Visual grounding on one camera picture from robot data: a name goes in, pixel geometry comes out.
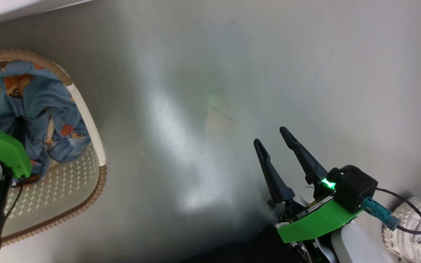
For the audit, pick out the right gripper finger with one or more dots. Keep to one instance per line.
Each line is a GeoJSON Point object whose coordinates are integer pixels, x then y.
{"type": "Point", "coordinates": [274, 179]}
{"type": "Point", "coordinates": [305, 160]}

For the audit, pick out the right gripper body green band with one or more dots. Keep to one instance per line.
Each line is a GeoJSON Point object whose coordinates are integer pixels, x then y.
{"type": "Point", "coordinates": [316, 221]}

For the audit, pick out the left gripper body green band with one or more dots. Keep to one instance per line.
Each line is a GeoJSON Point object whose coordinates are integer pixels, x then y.
{"type": "Point", "coordinates": [6, 148]}

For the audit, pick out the blue bear-print garment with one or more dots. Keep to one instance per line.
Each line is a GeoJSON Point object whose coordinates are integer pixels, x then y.
{"type": "Point", "coordinates": [38, 98]}

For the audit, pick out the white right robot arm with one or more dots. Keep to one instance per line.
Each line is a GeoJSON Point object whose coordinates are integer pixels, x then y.
{"type": "Point", "coordinates": [356, 244]}

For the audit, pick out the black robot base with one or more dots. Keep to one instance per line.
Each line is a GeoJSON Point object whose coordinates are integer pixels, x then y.
{"type": "Point", "coordinates": [254, 248]}

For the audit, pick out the cream perforated laundry basket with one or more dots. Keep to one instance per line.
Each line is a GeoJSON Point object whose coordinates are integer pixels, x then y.
{"type": "Point", "coordinates": [60, 197]}

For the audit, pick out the white front-load washing machine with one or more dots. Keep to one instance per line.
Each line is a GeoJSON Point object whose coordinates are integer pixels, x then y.
{"type": "Point", "coordinates": [6, 9]}

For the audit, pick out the white ribbed robot wheel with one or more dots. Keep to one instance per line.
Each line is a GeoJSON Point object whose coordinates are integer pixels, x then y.
{"type": "Point", "coordinates": [408, 241]}

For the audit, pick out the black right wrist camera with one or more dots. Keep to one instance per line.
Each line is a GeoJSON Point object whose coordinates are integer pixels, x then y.
{"type": "Point", "coordinates": [356, 188]}

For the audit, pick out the teal right camera connector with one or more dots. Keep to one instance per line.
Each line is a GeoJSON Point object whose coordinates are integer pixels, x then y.
{"type": "Point", "coordinates": [380, 213]}

